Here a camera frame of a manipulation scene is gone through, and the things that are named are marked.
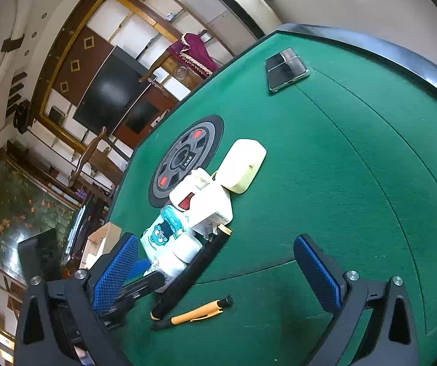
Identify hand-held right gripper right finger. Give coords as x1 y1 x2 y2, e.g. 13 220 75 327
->
293 233 420 366

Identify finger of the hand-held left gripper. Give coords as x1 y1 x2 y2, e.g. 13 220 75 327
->
116 258 166 305
98 299 136 329

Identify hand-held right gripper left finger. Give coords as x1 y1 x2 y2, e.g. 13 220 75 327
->
14 232 140 366

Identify cardboard box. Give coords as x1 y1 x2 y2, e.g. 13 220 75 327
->
79 222 123 272

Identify white bottle with green print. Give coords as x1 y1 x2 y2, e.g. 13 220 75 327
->
148 232 201 289

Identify orange pen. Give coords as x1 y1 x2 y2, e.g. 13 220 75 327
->
149 295 234 331

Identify black stick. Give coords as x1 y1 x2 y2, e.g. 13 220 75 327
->
150 229 232 320

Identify tissue packet with blue cartoon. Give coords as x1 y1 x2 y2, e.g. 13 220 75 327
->
140 205 189 260

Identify white charger plug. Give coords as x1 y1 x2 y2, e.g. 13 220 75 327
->
187 184 235 238

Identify white gadget with red label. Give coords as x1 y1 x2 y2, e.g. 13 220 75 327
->
169 167 215 213

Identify round table centre panel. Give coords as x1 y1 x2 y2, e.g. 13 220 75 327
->
148 114 225 209

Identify cream rounded case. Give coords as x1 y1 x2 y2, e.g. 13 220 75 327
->
216 139 268 194

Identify black television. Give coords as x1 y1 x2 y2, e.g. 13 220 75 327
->
73 45 151 135

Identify black smartphone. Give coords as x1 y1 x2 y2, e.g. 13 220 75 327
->
265 47 311 93

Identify wooden chair with maroon cloth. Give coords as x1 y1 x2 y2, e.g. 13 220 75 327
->
138 31 220 81

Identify floral wall painting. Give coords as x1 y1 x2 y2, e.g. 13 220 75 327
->
0 149 83 287

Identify black wall lamp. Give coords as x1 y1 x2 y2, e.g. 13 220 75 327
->
12 99 32 134

